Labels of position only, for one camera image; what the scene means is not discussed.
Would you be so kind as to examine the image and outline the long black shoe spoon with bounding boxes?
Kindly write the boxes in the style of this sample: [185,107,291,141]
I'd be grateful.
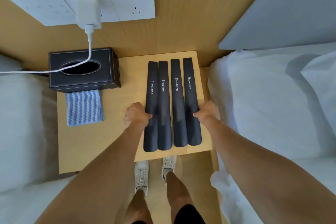
[143,61,159,153]
[170,58,188,148]
[157,60,173,151]
[183,57,203,146]

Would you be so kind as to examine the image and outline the white charger plug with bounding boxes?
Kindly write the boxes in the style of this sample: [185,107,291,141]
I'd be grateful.
[75,0,103,30]

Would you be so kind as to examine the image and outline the person's black shorts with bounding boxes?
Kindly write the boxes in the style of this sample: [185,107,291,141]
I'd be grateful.
[131,204,207,224]

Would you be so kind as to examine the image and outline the person's right forearm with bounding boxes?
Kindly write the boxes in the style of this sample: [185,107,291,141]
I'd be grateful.
[203,119,336,224]

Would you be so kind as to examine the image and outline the person's left white shoe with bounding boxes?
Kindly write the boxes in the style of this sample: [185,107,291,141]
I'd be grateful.
[134,160,150,197]

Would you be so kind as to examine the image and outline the person's left leg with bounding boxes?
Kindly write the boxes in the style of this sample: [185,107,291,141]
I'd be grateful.
[125,189,153,224]

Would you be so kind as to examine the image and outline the person's left hand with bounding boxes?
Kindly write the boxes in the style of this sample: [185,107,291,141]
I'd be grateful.
[123,102,153,130]

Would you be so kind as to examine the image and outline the wooden nightstand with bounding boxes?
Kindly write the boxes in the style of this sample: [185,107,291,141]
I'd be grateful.
[57,50,214,174]

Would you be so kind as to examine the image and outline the person's right hand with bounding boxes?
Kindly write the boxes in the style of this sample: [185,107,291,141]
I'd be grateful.
[193,100,221,125]

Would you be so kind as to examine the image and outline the black leather tissue box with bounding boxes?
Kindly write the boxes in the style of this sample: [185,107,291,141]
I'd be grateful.
[48,47,121,93]

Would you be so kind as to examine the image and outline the person's right leg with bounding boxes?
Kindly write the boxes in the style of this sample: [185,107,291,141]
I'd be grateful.
[166,171,195,216]

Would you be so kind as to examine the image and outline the wooden headboard panel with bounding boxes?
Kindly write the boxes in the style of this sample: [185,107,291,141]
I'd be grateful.
[0,0,280,71]

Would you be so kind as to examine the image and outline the person's right white shoe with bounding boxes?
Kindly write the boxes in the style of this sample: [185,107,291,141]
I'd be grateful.
[161,155,178,183]

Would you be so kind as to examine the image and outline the person's left forearm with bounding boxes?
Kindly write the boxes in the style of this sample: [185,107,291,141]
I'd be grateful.
[35,124,144,224]

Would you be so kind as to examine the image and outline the white switch socket panel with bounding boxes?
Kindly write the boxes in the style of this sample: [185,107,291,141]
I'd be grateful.
[5,0,156,27]

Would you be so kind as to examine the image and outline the white charging cable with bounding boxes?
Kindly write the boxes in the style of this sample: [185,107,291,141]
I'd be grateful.
[0,24,95,75]

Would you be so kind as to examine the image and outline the person's leg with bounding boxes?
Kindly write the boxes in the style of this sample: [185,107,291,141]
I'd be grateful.
[125,189,153,224]
[166,171,195,216]

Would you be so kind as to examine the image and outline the white pillow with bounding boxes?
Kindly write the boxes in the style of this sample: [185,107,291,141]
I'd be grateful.
[300,51,336,130]

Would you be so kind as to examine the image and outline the white bed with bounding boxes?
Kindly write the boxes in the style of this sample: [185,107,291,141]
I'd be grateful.
[207,42,336,224]
[0,56,79,224]

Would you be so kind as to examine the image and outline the blue white striped cloth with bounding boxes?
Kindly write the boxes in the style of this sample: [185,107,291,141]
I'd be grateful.
[65,89,105,127]

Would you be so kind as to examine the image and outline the person's white shoe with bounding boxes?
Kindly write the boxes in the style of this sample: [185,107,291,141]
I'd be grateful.
[161,155,178,183]
[134,160,150,197]

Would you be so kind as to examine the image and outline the grey headboard cushion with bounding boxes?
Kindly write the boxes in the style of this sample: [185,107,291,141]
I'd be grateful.
[0,53,23,72]
[218,0,336,50]

